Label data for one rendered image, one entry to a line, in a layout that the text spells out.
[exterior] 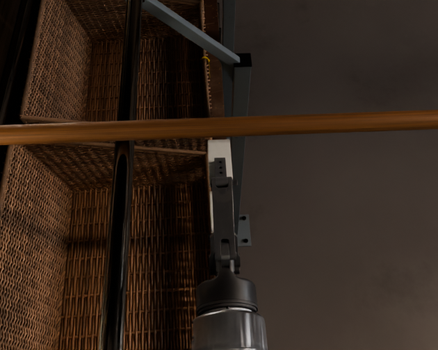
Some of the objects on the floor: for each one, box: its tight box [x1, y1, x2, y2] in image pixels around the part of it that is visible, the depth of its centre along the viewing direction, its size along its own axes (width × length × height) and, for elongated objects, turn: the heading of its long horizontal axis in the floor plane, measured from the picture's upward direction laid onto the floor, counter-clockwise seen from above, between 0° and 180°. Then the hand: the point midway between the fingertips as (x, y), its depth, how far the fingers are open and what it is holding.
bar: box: [98, 0, 252, 350], centre depth 140 cm, size 31×127×118 cm, turn 3°
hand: (218, 175), depth 69 cm, fingers open, 13 cm apart
